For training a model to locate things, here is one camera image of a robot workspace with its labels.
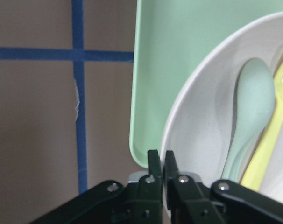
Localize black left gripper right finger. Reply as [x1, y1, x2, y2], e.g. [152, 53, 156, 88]
[163, 151, 225, 224]

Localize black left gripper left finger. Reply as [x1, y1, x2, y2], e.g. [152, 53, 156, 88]
[111, 150, 162, 224]

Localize yellow plastic fork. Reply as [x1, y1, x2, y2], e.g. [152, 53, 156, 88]
[240, 60, 283, 191]

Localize white round plate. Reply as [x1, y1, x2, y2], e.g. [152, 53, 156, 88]
[159, 11, 283, 210]

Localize pale green spoon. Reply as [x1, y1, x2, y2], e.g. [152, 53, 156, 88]
[221, 58, 275, 182]

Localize light green tray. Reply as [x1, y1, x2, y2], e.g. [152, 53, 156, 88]
[129, 0, 283, 167]

